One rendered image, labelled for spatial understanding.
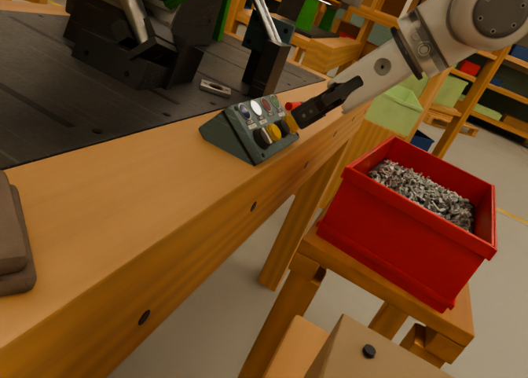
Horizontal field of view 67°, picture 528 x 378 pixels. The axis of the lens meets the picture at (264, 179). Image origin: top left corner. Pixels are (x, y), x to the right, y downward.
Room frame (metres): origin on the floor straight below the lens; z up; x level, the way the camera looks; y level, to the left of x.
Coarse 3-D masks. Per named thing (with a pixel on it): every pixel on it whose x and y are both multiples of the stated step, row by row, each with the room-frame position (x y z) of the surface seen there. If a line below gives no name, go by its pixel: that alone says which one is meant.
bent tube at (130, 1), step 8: (120, 0) 0.60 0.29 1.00; (128, 0) 0.60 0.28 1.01; (136, 0) 0.60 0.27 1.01; (128, 8) 0.59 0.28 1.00; (136, 8) 0.59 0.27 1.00; (144, 8) 0.61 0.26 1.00; (128, 16) 0.59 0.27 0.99; (136, 16) 0.59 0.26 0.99; (144, 16) 0.59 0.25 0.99; (136, 24) 0.58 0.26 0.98; (144, 24) 0.58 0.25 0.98; (136, 32) 0.58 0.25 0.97; (144, 32) 0.58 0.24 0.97; (136, 40) 0.58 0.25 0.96; (144, 40) 0.57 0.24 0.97
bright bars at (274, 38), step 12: (252, 0) 0.77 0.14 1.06; (264, 12) 0.79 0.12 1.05; (264, 24) 0.76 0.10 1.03; (276, 36) 0.78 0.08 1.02; (264, 48) 0.75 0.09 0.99; (276, 48) 0.74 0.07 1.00; (288, 48) 0.79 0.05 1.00; (264, 60) 0.74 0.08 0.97; (276, 60) 0.74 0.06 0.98; (264, 72) 0.74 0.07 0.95; (276, 72) 0.77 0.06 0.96; (252, 84) 0.75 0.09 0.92; (264, 84) 0.74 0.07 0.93; (276, 84) 0.79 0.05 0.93; (252, 96) 0.74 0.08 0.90; (264, 96) 0.75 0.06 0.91
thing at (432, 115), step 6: (456, 102) 7.34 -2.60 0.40; (456, 108) 7.38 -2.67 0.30; (426, 114) 6.64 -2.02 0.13; (432, 114) 6.81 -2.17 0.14; (438, 114) 7.13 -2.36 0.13; (444, 114) 7.28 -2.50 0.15; (450, 114) 7.34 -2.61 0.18; (426, 120) 6.58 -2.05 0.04; (432, 120) 6.60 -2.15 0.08; (438, 120) 7.16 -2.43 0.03; (444, 120) 6.72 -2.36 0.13; (450, 120) 6.88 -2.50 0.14; (438, 126) 6.70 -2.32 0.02; (444, 126) 6.89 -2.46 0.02; (468, 126) 7.09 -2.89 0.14; (462, 132) 7.00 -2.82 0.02; (468, 132) 7.17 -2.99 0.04; (474, 132) 7.11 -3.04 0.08
